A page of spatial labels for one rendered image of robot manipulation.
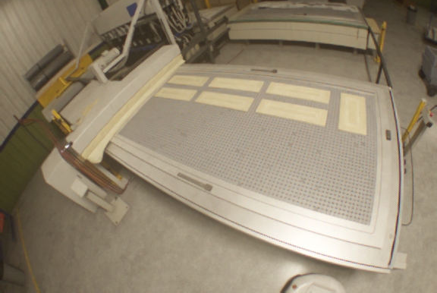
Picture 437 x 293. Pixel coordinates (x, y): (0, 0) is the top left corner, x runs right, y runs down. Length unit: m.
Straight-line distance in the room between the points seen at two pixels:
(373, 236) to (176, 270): 1.95
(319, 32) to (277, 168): 3.66
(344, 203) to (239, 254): 1.24
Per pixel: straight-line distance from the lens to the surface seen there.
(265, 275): 2.12
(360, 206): 1.43
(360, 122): 1.81
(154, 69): 2.95
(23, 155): 6.94
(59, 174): 3.00
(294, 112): 1.77
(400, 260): 1.80
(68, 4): 7.14
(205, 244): 2.27
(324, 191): 1.38
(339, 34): 4.59
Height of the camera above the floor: 2.12
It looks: 45 degrees down
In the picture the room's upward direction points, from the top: 22 degrees counter-clockwise
